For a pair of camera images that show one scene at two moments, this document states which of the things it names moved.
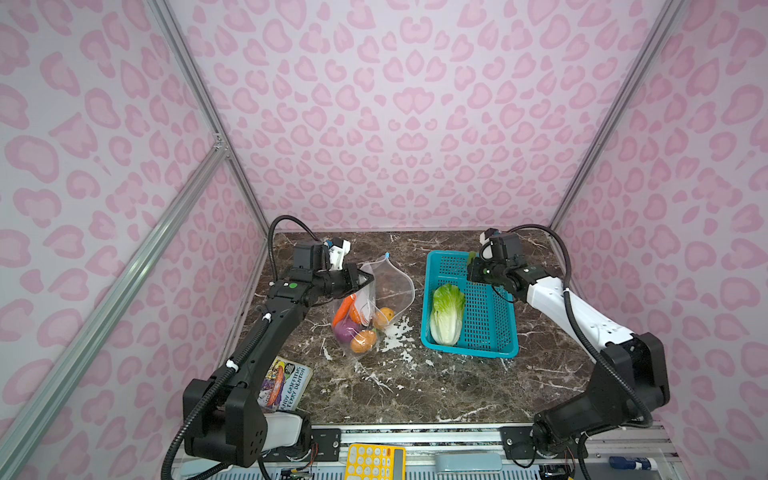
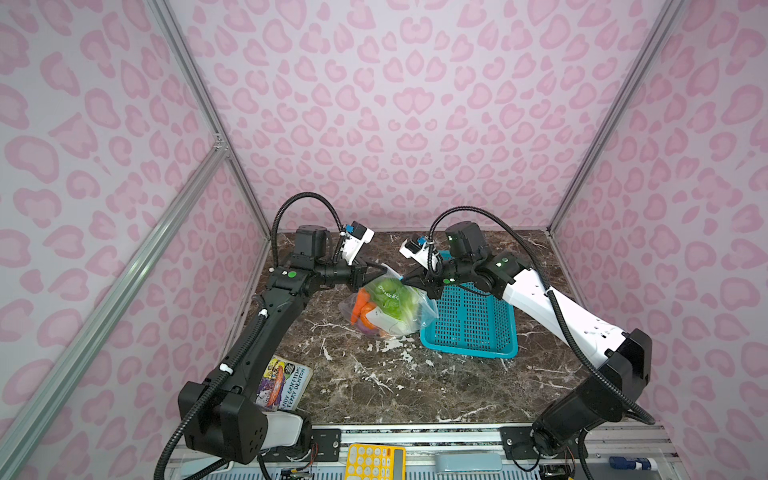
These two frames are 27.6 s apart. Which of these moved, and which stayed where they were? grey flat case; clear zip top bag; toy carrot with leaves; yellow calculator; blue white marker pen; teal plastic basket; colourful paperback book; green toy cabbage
Moved: green toy cabbage; clear zip top bag; toy carrot with leaves
Stayed: grey flat case; blue white marker pen; yellow calculator; teal plastic basket; colourful paperback book
